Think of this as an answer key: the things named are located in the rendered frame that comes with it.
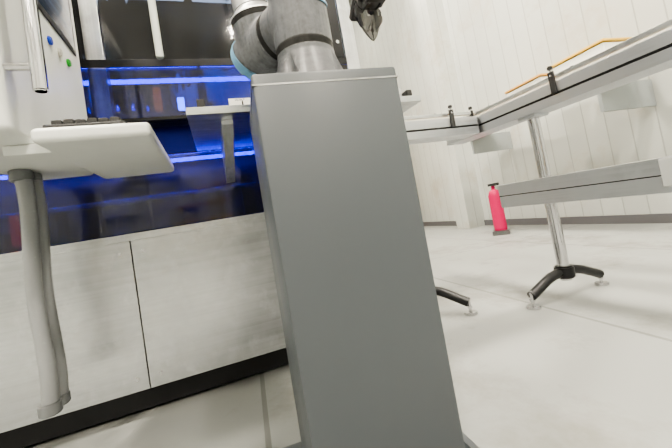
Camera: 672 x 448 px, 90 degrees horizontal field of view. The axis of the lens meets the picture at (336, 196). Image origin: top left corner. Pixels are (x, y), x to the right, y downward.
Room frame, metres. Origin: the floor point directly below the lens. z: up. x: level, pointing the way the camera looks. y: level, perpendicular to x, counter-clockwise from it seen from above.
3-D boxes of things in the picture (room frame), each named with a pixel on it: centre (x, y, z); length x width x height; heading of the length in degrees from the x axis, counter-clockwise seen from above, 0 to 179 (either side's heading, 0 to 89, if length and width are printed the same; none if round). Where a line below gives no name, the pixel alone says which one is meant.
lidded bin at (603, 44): (2.69, -2.24, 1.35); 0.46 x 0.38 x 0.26; 15
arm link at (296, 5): (0.67, 0.02, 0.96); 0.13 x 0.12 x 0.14; 43
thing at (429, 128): (1.73, -0.47, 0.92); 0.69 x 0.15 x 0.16; 109
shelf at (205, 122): (1.18, 0.09, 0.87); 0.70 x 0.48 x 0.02; 109
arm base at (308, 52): (0.67, 0.01, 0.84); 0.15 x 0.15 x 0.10
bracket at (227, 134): (1.09, 0.32, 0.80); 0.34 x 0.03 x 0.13; 19
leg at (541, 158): (1.56, -0.97, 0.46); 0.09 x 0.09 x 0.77; 19
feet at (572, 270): (1.56, -0.97, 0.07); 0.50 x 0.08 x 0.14; 109
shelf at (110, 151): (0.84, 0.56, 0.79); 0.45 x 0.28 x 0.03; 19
